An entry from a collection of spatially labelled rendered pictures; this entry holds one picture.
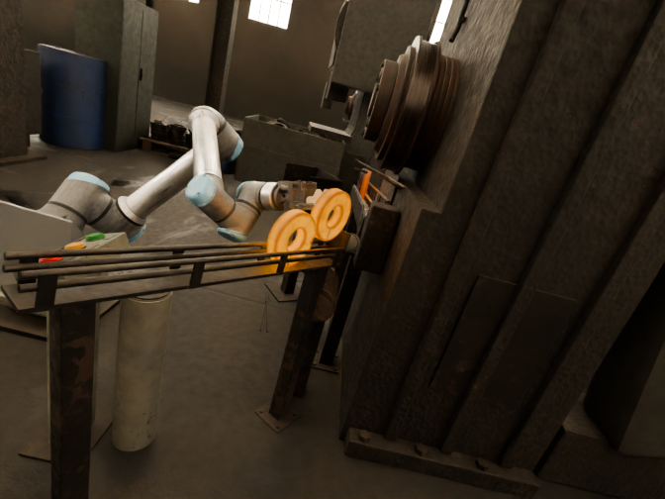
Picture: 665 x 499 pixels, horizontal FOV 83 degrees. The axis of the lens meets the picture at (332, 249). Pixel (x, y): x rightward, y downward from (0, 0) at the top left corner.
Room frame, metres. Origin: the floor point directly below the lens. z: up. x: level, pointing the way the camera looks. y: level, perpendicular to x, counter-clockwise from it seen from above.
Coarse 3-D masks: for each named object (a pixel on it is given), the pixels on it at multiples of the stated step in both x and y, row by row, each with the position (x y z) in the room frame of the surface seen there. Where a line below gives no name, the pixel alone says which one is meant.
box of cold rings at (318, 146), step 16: (256, 128) 3.75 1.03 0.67; (272, 128) 3.77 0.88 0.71; (288, 128) 4.27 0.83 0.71; (304, 128) 4.59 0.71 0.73; (256, 144) 3.75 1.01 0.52; (272, 144) 3.77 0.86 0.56; (288, 144) 3.79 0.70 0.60; (304, 144) 3.81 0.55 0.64; (320, 144) 3.83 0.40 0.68; (336, 144) 3.84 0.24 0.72; (240, 160) 3.74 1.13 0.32; (256, 160) 3.76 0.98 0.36; (272, 160) 3.77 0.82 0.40; (288, 160) 3.79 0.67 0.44; (304, 160) 3.81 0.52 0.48; (320, 160) 3.83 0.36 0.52; (336, 160) 3.85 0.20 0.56; (240, 176) 3.74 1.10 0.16; (256, 176) 3.76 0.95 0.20; (272, 176) 3.78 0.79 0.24; (336, 176) 3.87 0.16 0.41
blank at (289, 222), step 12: (288, 216) 0.89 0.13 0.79; (300, 216) 0.90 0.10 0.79; (276, 228) 0.86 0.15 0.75; (288, 228) 0.87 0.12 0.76; (300, 228) 0.91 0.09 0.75; (312, 228) 0.96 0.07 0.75; (276, 240) 0.85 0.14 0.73; (288, 240) 0.88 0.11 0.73; (300, 240) 0.94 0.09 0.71; (312, 240) 0.97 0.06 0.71; (288, 264) 0.90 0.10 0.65
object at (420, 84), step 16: (416, 48) 1.40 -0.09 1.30; (432, 48) 1.38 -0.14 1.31; (416, 64) 1.29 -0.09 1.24; (432, 64) 1.31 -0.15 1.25; (416, 80) 1.28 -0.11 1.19; (416, 96) 1.27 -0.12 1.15; (416, 112) 1.27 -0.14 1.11; (400, 128) 1.27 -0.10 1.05; (416, 128) 1.27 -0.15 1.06; (400, 144) 1.29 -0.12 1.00; (384, 160) 1.34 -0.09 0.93; (400, 160) 1.34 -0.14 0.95
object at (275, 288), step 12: (288, 168) 2.02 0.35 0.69; (300, 168) 2.06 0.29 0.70; (312, 168) 2.11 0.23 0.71; (288, 180) 2.03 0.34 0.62; (300, 180) 2.07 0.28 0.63; (312, 180) 1.82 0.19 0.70; (324, 180) 1.86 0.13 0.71; (336, 180) 1.90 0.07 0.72; (288, 276) 1.91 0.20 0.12; (276, 288) 1.94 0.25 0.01; (288, 288) 1.92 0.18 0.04; (300, 288) 2.03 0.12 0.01; (288, 300) 1.85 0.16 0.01
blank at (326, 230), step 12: (324, 192) 1.01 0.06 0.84; (336, 192) 1.01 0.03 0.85; (324, 204) 0.98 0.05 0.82; (336, 204) 1.02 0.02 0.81; (348, 204) 1.07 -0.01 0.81; (312, 216) 0.98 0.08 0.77; (324, 216) 0.98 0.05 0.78; (336, 216) 1.07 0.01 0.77; (348, 216) 1.09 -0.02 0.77; (324, 228) 1.00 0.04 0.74; (336, 228) 1.05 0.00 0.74; (324, 240) 1.01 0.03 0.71
